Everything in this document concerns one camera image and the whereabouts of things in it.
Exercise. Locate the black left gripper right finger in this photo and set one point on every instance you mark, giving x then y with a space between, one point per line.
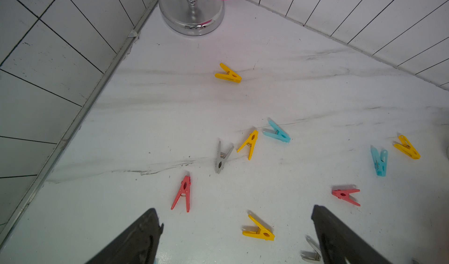
339 244

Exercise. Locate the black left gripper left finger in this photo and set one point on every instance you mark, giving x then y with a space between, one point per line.
138 244

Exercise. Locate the grey clothespin centre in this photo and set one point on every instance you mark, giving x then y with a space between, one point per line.
312 257

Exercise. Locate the grey clothespin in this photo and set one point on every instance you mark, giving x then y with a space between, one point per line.
312 257
222 157

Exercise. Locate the red clothespin centre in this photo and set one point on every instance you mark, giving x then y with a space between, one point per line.
346 195

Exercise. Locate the red clothespin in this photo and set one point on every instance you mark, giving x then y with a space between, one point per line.
346 195
184 191

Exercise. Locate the red clothespin left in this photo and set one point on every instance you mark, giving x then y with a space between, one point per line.
184 191

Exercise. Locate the yellow clothespin centre left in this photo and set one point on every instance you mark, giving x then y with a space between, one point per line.
262 232

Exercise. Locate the yellow clothespin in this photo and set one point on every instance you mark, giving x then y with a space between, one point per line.
262 232
407 148
229 74
251 143

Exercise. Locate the teal clothespin far centre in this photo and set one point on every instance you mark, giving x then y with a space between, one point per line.
380 160

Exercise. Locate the yellow clothespin far centre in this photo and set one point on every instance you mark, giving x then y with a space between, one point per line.
407 148

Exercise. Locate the grey clothespin left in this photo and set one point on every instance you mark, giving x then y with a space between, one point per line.
222 157

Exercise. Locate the teal clothespin near left gripper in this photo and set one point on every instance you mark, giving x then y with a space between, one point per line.
277 132

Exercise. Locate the yellow clothespin far left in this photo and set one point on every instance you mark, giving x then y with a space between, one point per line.
229 74

